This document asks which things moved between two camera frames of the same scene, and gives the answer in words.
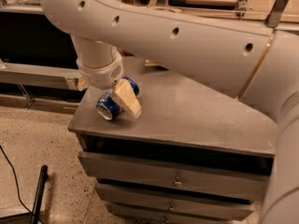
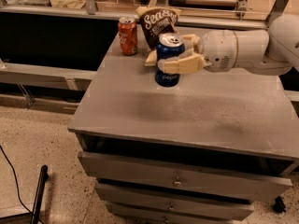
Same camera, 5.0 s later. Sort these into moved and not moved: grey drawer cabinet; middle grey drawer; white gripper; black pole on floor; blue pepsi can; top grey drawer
Moved: white gripper; blue pepsi can
Not moved: top grey drawer; black pole on floor; grey drawer cabinet; middle grey drawer
